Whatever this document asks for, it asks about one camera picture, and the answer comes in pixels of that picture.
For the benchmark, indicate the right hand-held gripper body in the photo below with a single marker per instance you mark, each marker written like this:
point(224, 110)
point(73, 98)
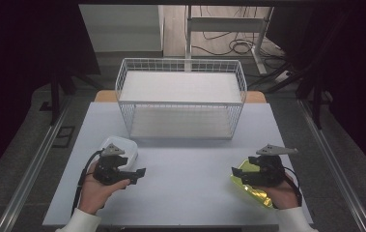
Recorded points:
point(269, 172)

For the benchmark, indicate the person's left hand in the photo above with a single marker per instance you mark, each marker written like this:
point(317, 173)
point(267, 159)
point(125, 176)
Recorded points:
point(93, 195)

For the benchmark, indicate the dark curtain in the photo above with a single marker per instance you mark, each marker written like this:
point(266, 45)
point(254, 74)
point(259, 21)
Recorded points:
point(348, 64)
point(16, 64)

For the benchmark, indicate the yellow-green shiny packet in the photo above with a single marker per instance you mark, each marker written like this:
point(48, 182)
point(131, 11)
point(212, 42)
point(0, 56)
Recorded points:
point(258, 193)

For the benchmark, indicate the white power strip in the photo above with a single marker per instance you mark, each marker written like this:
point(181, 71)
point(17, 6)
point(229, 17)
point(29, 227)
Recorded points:
point(283, 76)

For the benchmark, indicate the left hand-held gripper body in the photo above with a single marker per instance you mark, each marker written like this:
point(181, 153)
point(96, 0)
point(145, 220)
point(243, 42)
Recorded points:
point(105, 170)

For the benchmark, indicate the person's right hand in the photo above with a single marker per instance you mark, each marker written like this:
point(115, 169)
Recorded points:
point(283, 195)

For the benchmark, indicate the white plastic lidded container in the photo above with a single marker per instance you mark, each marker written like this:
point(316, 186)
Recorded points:
point(131, 151)

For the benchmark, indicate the metal floor rail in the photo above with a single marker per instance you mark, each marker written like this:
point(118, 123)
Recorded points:
point(32, 167)
point(335, 164)

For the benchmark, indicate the white metal desk frame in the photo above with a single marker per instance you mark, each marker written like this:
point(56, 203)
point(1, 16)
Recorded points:
point(225, 24)

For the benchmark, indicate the grey cabinet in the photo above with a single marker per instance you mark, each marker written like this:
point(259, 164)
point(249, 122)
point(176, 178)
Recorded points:
point(122, 29)

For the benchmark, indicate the black metal stand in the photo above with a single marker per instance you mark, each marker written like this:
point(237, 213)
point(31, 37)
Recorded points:
point(55, 96)
point(315, 96)

